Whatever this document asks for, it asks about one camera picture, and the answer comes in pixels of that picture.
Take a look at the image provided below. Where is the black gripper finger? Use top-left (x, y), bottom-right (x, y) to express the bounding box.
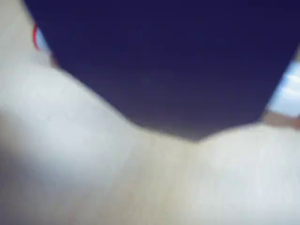
top-left (23, 0), bottom-right (300, 143)

